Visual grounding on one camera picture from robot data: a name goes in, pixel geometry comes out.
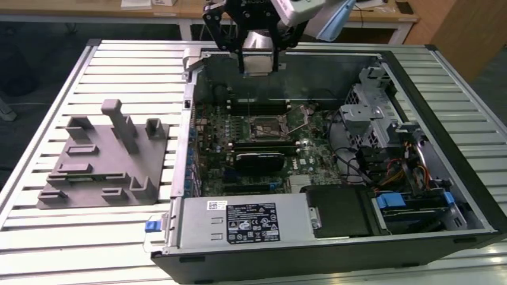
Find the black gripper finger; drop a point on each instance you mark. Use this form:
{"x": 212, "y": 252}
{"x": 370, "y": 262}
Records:
{"x": 242, "y": 59}
{"x": 276, "y": 50}

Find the silver CPU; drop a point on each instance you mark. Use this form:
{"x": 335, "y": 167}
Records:
{"x": 258, "y": 63}

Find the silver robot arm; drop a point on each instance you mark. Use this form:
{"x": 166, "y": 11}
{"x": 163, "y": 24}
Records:
{"x": 334, "y": 23}

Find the CPU socket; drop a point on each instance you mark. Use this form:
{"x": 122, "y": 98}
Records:
{"x": 266, "y": 129}

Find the small white box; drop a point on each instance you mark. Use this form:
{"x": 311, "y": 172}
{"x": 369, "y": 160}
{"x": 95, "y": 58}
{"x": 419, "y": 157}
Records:
{"x": 164, "y": 1}

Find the wooden desk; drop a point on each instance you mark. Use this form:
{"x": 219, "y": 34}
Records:
{"x": 158, "y": 12}

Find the metal disk bay cage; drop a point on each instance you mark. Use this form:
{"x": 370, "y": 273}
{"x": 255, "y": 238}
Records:
{"x": 358, "y": 114}

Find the white paper box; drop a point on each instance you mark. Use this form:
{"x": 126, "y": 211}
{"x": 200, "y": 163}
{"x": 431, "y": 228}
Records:
{"x": 135, "y": 3}

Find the green RAM stick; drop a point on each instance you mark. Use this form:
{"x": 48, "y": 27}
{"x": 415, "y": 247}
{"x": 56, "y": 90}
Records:
{"x": 263, "y": 148}

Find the black graphics card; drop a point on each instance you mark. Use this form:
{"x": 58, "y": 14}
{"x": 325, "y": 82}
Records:
{"x": 259, "y": 161}

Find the black phone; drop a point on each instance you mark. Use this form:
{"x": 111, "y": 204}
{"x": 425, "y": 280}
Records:
{"x": 405, "y": 7}

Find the black expansion slot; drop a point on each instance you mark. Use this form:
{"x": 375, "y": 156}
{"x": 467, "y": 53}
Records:
{"x": 246, "y": 188}

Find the small silver heatsink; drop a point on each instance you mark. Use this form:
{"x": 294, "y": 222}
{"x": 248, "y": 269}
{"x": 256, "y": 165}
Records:
{"x": 301, "y": 182}

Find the green motherboard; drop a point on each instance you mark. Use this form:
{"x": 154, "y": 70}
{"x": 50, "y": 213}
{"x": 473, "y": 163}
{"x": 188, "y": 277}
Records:
{"x": 321, "y": 178}

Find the grey parts rack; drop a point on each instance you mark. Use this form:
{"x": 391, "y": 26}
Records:
{"x": 119, "y": 166}

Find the wooden cabinet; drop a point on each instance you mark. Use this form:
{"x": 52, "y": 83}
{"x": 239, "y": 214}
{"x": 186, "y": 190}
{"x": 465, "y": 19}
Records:
{"x": 467, "y": 29}

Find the silver power supply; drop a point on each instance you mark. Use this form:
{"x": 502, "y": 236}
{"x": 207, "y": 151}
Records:
{"x": 198, "y": 222}

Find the black plastic shroud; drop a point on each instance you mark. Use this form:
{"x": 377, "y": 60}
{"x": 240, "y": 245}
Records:
{"x": 341, "y": 210}

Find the hard disk in blue carrier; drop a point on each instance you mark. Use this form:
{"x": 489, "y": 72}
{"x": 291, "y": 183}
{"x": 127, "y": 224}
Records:
{"x": 390, "y": 202}

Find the blue case latch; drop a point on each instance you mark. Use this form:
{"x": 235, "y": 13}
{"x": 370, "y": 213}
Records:
{"x": 154, "y": 225}

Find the grey chair leg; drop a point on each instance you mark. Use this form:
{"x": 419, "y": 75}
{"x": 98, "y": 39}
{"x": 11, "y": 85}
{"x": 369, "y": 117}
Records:
{"x": 7, "y": 110}

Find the blue bay clip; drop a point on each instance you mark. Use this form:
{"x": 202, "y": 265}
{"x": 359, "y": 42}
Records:
{"x": 449, "y": 199}

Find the black open PC case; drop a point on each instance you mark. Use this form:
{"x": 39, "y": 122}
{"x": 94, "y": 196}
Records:
{"x": 317, "y": 261}

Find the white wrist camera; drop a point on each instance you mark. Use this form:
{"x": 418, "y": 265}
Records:
{"x": 301, "y": 12}

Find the grey plastic bracket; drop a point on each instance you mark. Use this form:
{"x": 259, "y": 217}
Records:
{"x": 407, "y": 129}

